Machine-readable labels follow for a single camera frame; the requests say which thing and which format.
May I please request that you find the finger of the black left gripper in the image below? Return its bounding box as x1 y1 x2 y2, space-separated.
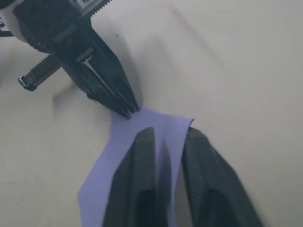
78 23 141 114
60 53 130 119

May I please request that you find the light purple paper sheet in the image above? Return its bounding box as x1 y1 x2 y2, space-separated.
77 106 195 227

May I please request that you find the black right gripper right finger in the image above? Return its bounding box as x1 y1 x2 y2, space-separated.
181 127 264 227

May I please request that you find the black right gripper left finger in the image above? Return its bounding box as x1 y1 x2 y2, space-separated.
101 126 167 227

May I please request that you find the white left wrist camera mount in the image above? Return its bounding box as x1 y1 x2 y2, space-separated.
0 8 30 44

